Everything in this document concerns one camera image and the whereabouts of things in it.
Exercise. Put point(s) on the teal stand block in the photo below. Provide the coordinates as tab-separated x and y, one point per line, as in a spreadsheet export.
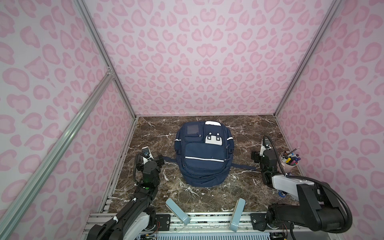
178	212
237	214

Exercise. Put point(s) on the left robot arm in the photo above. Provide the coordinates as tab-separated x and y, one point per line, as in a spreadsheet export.
137	215

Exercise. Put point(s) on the navy blue student backpack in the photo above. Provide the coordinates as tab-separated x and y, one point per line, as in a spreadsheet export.
205	153

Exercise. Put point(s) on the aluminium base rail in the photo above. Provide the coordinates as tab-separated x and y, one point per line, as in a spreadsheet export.
216	226

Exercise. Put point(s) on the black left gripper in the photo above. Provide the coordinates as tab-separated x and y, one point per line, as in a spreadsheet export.
159	161

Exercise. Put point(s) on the right teal stand block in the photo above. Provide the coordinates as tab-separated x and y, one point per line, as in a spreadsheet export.
237	214

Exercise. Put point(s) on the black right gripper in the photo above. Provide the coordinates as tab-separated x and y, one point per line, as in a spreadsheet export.
255	156

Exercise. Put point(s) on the pink pen holder cup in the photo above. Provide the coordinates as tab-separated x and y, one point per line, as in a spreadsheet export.
288	160

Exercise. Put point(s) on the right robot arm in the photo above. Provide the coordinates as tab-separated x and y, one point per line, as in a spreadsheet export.
320	207

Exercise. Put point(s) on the left teal stand block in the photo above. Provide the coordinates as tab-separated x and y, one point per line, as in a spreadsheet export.
178	212

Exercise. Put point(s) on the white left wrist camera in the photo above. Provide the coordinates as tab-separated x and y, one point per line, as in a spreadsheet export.
147	155

